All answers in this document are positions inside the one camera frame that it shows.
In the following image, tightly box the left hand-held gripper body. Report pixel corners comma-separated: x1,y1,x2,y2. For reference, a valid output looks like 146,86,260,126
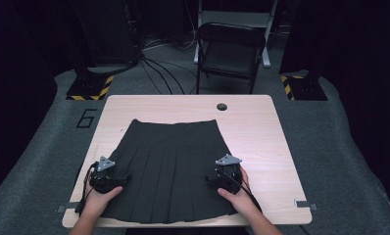
88,156,121,195

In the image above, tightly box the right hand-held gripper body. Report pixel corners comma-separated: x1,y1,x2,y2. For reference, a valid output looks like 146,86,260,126
212,153,243,196

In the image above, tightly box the black pleated skirt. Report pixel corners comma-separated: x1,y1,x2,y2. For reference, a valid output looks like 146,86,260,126
99,118,239,225

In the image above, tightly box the person's left hand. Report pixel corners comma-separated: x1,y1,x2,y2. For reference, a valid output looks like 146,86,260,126
81,185,124,218

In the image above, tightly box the person's right hand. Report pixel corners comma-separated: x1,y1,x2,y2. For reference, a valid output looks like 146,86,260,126
217,166,260,217

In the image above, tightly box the grey tape strip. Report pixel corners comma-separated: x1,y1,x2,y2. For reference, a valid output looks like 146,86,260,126
294,199,318,212
56,201,81,213

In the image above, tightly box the black stand base striped edge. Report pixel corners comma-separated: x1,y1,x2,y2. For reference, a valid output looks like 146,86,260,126
280,70,328,102
66,67,115,102

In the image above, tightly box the black folding chair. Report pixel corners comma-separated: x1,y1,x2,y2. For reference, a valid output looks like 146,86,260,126
194,22,267,96

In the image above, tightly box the dark cabinet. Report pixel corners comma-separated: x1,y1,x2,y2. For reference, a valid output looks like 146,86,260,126
70,0,142,67

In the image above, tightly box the white metal stand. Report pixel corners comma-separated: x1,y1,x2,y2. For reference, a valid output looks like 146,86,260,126
192,0,279,69

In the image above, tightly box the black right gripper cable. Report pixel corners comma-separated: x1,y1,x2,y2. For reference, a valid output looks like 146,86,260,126
216,167,264,213

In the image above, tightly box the bundle of black floor cables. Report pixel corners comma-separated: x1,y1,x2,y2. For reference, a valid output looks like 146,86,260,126
138,35,199,96

